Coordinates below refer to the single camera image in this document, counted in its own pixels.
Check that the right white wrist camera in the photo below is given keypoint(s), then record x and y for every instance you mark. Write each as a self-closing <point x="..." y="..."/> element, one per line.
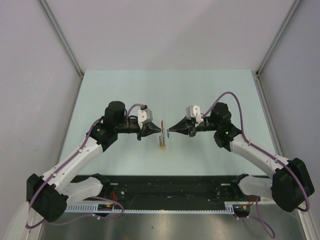
<point x="193" y="113"/>

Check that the red handled metal key holder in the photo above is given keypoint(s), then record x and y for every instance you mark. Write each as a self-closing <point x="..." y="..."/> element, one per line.
<point x="162" y="135"/>

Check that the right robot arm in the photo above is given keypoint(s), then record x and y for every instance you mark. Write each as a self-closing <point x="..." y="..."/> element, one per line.
<point x="288" y="182"/>

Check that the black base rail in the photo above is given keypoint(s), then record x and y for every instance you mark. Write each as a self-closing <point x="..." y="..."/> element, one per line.
<point x="173" y="193"/>

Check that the right aluminium corner post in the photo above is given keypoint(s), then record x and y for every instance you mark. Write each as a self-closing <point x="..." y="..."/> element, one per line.
<point x="279" y="35"/>

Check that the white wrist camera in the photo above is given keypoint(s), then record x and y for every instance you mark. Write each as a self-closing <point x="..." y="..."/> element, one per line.
<point x="144" y="116"/>
<point x="193" y="113"/>

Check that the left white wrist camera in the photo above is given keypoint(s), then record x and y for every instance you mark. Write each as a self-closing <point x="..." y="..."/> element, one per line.
<point x="144" y="116"/>

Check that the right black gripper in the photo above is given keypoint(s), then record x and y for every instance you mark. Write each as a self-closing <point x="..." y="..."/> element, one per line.
<point x="183" y="127"/>

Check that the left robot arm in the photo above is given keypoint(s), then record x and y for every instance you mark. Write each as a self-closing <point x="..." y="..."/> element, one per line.
<point x="51" y="193"/>

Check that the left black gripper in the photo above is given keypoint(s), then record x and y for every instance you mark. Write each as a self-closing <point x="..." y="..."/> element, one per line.
<point x="147" y="129"/>

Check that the aluminium corner post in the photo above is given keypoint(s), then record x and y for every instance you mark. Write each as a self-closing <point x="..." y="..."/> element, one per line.
<point x="279" y="35"/>
<point x="56" y="28"/>

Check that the left aluminium corner post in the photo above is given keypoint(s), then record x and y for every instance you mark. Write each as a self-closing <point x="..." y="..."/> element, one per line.
<point x="56" y="28"/>

